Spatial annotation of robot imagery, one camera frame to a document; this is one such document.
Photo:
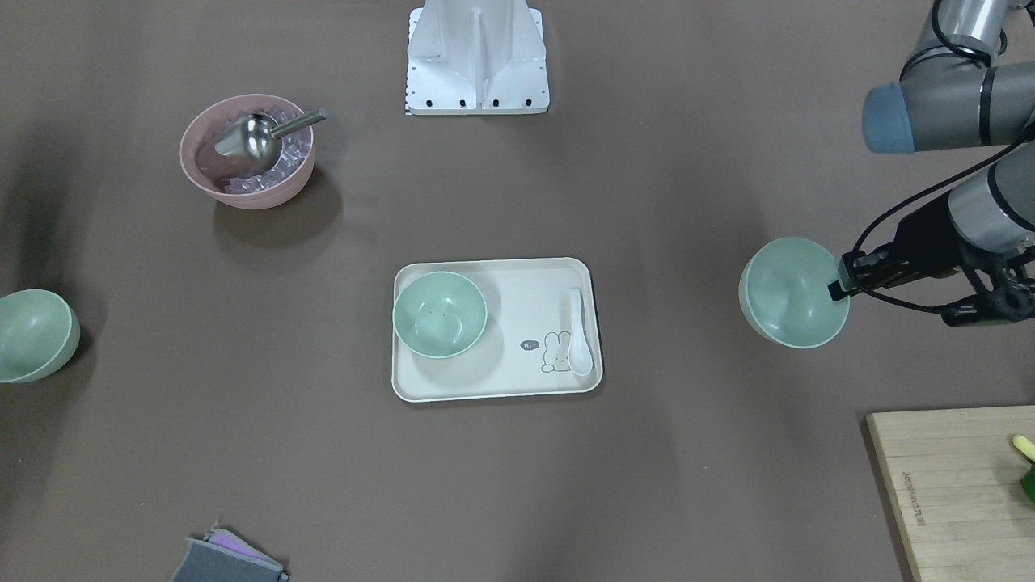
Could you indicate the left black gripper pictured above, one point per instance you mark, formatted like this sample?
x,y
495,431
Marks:
x,y
924,241

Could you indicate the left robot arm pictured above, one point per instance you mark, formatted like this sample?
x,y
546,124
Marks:
x,y
951,94

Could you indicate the wooden cutting board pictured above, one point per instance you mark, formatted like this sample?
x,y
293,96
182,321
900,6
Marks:
x,y
954,482

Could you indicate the yellow lemon piece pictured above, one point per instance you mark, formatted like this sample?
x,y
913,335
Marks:
x,y
1024,446

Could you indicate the white ceramic spoon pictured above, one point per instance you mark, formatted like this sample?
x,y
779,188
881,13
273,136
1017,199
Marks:
x,y
580,357

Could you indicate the green lime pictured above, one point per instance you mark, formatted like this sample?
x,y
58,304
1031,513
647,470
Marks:
x,y
1027,483

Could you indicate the cream rabbit tray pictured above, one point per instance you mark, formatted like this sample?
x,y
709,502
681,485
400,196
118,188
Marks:
x,y
524,349

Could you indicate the green bowl on tray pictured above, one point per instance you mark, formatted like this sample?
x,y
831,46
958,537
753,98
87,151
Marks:
x,y
440,315

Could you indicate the metal ice scoop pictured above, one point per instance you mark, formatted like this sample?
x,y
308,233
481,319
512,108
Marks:
x,y
256,137

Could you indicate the pink bowl with ice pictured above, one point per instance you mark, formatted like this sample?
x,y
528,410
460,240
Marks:
x,y
198,159

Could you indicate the grey folded cloth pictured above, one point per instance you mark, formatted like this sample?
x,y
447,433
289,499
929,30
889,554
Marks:
x,y
222,555

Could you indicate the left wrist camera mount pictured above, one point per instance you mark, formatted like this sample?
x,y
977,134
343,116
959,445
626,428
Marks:
x,y
1003,290

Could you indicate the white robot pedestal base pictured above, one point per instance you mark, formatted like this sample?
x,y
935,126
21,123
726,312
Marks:
x,y
485,58

